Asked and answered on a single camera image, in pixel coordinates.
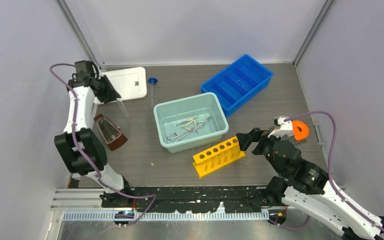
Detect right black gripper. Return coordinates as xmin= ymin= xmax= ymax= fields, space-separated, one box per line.
xmin=235 ymin=126 xmax=285 ymax=176

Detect white clay triangle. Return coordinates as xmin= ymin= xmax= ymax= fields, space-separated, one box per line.
xmin=180 ymin=118 xmax=198 ymax=133

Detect thin metal tweezers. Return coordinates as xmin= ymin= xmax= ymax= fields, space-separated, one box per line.
xmin=176 ymin=117 xmax=198 ymax=127

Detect metal crucible tongs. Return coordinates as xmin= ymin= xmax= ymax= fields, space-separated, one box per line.
xmin=166 ymin=116 xmax=212 ymax=142

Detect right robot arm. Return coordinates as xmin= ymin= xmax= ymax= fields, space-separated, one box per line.
xmin=236 ymin=128 xmax=384 ymax=240

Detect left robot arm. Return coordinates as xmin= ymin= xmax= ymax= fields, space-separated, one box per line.
xmin=49 ymin=60 xmax=134 ymax=207

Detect white tub lid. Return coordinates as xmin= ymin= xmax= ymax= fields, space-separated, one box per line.
xmin=103 ymin=67 xmax=147 ymax=102

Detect yellow test tube rack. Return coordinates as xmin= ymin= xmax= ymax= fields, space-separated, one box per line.
xmin=192 ymin=136 xmax=246 ymax=179

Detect test tube with blue cap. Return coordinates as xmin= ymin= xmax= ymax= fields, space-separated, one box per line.
xmin=147 ymin=77 xmax=158 ymax=109

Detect orange and grey stand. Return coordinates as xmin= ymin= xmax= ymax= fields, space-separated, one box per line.
xmin=292 ymin=120 xmax=310 ymax=141

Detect blue divided plastic bin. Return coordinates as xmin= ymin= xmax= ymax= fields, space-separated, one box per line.
xmin=200 ymin=54 xmax=274 ymax=118

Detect light green plastic tub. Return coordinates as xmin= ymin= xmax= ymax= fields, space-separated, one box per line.
xmin=153 ymin=92 xmax=229 ymax=154

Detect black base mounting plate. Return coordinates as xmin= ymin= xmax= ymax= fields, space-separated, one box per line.
xmin=99 ymin=185 xmax=286 ymax=214

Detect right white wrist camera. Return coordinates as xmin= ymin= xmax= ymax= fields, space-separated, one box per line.
xmin=268 ymin=116 xmax=294 ymax=138

